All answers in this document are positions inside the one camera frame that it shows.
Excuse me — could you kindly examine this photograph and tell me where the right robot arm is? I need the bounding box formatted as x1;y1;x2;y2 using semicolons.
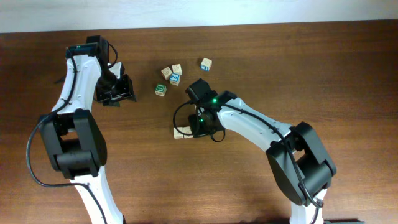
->
185;78;336;223

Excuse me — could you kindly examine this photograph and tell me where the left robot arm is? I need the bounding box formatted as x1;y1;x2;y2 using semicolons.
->
34;35;136;223

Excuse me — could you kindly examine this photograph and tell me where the red-sided block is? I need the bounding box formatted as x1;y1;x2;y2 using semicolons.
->
183;126;193;139

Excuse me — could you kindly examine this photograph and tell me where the blue-sided block far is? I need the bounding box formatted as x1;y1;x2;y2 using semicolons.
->
200;58;212;72

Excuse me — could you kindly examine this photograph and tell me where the green B wooden block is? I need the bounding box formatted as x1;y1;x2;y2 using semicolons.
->
155;84;167;96

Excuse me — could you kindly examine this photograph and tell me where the plain wooden block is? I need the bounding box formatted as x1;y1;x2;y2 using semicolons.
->
173;127;184;139

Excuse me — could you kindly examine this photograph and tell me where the blue 2 wooden block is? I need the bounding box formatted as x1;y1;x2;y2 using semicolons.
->
169;73;181;86

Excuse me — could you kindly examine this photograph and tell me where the plain block top left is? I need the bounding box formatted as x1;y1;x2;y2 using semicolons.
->
161;67;173;80

